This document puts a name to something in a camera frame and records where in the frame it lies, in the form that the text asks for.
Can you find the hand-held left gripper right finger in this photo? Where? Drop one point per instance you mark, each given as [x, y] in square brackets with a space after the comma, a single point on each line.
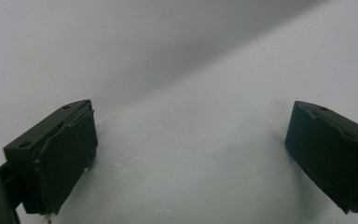
[332, 155]

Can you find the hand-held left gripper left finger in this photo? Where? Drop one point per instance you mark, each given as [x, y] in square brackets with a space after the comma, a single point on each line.
[59, 155]

